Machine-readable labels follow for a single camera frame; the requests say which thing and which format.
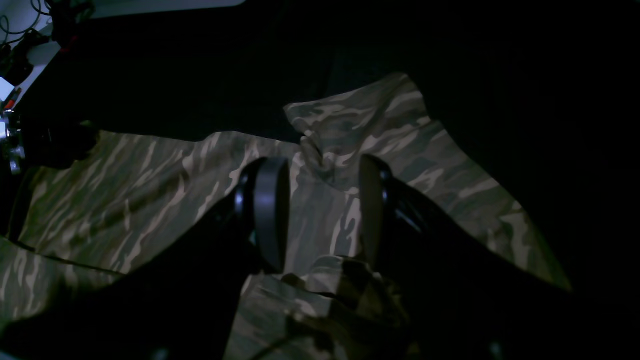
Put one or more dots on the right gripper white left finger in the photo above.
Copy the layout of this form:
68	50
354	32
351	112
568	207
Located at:
248	227

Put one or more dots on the camouflage t-shirt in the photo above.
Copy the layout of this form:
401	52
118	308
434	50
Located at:
82	228

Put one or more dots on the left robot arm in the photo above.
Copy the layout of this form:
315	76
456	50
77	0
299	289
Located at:
29	143

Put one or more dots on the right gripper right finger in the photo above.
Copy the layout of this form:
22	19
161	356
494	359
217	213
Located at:
393	213

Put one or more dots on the black table cloth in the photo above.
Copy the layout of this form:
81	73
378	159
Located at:
543	94

